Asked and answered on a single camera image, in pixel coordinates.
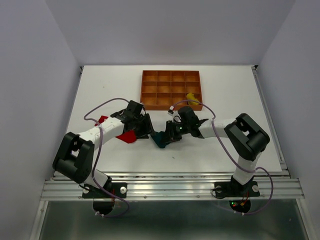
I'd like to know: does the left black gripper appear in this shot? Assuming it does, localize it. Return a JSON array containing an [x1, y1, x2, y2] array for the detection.
[[132, 113, 157, 140]]

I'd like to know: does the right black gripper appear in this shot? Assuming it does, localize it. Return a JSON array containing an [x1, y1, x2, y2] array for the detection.
[[159, 120, 190, 145]]

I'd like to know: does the yellow bear sock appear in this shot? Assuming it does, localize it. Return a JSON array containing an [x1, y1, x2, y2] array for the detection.
[[186, 92, 201, 106]]

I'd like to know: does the teal sock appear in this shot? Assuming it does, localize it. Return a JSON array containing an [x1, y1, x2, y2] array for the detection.
[[151, 131, 170, 149]]

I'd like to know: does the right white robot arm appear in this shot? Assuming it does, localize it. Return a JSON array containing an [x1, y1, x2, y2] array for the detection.
[[159, 106, 270, 195]]

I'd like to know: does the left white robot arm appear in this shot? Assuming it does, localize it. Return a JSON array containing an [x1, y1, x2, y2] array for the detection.
[[52, 100, 153, 197]]

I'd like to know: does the red sock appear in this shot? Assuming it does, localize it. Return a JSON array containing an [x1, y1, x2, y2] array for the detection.
[[98, 115, 137, 144]]

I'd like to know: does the orange compartment tray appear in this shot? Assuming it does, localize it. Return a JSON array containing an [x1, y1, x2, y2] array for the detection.
[[140, 70, 203, 111]]

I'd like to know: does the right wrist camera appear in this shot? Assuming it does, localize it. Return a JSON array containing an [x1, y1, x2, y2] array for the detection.
[[167, 105, 176, 117]]

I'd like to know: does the aluminium mounting rail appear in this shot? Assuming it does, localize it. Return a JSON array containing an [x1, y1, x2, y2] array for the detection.
[[40, 170, 305, 201]]

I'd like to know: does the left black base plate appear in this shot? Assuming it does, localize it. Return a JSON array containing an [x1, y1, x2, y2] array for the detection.
[[82, 182, 129, 200]]

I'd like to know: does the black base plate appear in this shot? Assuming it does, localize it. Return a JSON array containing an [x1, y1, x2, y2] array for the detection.
[[82, 182, 129, 200], [211, 180, 260, 199]]

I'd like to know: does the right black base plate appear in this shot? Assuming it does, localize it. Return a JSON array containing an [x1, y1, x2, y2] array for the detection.
[[211, 180, 260, 199]]

